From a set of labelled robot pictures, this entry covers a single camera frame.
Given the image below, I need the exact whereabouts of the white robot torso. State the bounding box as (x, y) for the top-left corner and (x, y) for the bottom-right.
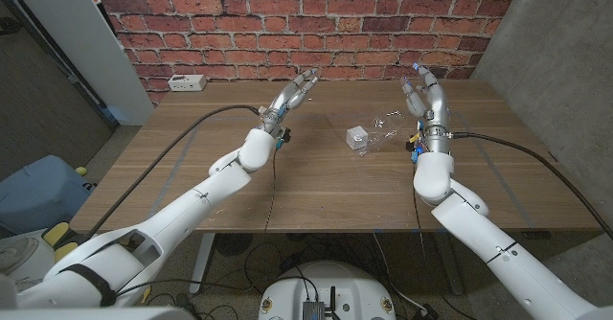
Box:
(0, 305), (197, 320)

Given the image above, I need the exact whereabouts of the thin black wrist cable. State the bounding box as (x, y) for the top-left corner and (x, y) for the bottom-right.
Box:
(411, 164), (427, 259)
(261, 147), (280, 238)

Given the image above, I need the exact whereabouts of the white table leg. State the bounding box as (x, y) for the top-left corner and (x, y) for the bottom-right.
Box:
(189, 232), (216, 295)

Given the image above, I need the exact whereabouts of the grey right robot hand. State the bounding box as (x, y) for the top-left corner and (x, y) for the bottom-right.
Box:
(399, 62), (454, 156)

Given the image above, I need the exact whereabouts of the yellow and black foot pedal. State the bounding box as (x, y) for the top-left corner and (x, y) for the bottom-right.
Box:
(41, 220), (87, 263)

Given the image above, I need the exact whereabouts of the black radio box with antenna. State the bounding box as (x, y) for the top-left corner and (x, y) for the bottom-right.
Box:
(301, 286), (339, 320)

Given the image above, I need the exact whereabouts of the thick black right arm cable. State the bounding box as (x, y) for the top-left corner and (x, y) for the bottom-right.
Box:
(449, 131), (613, 240)

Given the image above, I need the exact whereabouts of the blue plastic bin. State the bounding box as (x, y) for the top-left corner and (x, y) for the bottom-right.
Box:
(0, 154), (95, 238)

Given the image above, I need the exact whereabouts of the thin black left wrist cable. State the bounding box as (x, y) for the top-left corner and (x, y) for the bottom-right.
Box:
(261, 147), (280, 238)

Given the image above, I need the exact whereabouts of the black round mesh object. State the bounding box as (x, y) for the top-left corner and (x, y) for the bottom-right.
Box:
(214, 233), (254, 258)

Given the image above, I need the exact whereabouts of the white floor cable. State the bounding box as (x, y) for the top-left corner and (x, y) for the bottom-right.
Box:
(372, 233), (428, 312)

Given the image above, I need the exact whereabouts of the black power plug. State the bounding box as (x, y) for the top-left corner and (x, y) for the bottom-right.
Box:
(416, 303), (440, 320)

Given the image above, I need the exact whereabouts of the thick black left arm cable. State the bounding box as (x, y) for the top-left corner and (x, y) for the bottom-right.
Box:
(83, 103), (262, 242)

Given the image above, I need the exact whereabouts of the small white block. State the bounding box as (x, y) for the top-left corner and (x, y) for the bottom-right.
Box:
(346, 126), (370, 151)

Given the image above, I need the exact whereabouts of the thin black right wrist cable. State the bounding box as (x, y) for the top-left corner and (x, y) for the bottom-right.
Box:
(411, 164), (427, 259)

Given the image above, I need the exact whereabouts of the clear cellophane sheet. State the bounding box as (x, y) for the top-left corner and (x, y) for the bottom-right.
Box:
(325, 108), (418, 157)

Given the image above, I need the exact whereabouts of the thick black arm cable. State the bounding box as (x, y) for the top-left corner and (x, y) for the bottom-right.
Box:
(83, 103), (262, 242)
(449, 131), (613, 240)

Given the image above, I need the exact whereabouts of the grey table leg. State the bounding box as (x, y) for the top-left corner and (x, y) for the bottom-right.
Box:
(433, 232), (465, 296)

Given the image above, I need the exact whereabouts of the red brick print backdrop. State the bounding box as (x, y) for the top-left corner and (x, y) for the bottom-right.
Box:
(90, 0), (526, 105)

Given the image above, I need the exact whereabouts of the grey sneaker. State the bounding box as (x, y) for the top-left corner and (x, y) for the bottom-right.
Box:
(0, 236), (39, 276)

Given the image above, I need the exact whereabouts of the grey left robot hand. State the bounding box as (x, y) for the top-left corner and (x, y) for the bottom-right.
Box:
(256, 68), (320, 137)

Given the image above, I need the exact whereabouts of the white partition panel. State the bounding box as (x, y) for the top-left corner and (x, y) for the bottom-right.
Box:
(4, 0), (155, 127)

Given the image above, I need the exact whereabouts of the white power strip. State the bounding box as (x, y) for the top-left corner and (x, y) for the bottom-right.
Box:
(167, 74), (208, 93)

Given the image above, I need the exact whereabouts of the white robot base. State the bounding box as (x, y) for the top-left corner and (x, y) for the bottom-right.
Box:
(257, 261), (397, 320)

